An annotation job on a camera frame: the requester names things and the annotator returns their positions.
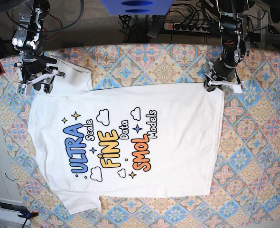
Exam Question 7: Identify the black power strip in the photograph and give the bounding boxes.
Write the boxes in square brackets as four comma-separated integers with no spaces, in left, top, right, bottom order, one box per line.
[163,22,209,33]

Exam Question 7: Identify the white printed T-shirt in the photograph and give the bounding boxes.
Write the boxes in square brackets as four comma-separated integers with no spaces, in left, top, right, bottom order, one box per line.
[28,59,224,214]

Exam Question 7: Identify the blue orange clamp lower left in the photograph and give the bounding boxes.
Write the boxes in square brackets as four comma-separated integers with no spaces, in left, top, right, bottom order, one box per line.
[0,209,39,220]

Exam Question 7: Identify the patterned tablecloth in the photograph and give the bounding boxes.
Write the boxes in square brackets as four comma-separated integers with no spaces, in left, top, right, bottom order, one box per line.
[0,44,280,228]

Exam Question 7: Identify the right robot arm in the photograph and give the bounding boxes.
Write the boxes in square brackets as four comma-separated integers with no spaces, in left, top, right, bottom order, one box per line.
[12,0,65,96]

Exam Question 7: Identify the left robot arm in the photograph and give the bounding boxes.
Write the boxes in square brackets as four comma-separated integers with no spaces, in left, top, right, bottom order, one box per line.
[200,0,250,94]

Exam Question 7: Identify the white wall socket box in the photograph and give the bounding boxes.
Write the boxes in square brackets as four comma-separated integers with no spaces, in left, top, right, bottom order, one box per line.
[0,198,28,225]

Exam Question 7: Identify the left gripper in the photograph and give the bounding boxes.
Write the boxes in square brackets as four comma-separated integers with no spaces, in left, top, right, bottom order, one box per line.
[203,57,243,93]

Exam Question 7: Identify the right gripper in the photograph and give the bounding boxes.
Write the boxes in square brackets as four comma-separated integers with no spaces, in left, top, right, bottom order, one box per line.
[14,52,65,95]

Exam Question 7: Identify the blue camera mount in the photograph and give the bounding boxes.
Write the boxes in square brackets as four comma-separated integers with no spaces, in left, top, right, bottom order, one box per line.
[101,0,174,16]

